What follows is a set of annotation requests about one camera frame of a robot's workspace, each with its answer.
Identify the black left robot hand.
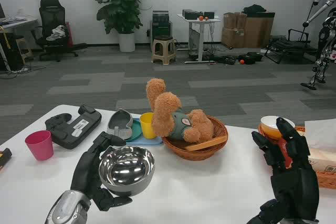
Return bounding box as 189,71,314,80
70,131,133,212

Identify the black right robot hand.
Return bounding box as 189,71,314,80
246,117,320,224

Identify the shiny metal bowl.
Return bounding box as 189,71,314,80
98,146,156,197

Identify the white and orange bowl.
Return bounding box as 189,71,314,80
260,115,296,141

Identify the orange rectangular wicker basket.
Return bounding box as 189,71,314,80
257,124,336,189

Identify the tissue box with white tissue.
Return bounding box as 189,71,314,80
304,119,336,174

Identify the black handheld game controller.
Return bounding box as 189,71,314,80
44,104,102,150

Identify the pink plastic cup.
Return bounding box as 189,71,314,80
25,130,55,161

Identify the grey slip-on shoe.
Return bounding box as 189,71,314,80
106,108,134,140

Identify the green plastic plate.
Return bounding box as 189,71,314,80
125,118,144,143

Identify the light blue plastic tray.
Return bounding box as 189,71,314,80
125,116,164,146

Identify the yellow plastic cup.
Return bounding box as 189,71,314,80
139,112,158,140

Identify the yellow black tool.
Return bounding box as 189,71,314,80
0,147,13,174

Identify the brown teddy bear green shirt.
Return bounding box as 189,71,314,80
145,78,215,142

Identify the orange wooden board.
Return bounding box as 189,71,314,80
185,135,227,152

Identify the round brown wicker basket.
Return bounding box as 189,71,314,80
160,115,228,162

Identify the red panel behind chair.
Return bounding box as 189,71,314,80
65,22,74,48

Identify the black computer tower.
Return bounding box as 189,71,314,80
0,33,26,71

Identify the black carrying case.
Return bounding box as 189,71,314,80
237,52,264,65

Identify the white grey cloth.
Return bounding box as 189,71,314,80
46,25,66,42

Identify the black folding bed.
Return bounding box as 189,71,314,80
264,28,318,65

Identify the light wooden stool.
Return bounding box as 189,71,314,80
14,35,34,63

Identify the black flat equipment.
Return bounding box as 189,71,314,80
214,55,237,65

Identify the beige plastic stool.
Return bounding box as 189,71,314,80
151,36,178,66

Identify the silver black humanoid robot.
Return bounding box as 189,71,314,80
300,0,336,91

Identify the large cardboard box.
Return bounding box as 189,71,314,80
243,12,276,49

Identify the large white office desk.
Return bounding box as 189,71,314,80
0,17,39,72

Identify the black green framed machine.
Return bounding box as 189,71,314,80
149,20,173,51

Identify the black office chair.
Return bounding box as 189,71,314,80
30,0,88,62

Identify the stack of small cardboard boxes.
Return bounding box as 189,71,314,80
221,12,247,49

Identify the black crate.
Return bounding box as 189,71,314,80
152,10,169,24

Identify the potted green plant white pot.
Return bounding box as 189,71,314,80
90,0,145,53

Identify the small white standing desk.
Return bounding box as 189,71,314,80
176,13,222,64

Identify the black bag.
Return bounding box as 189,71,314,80
241,4,267,16

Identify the large black speaker box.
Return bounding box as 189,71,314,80
182,9,204,20

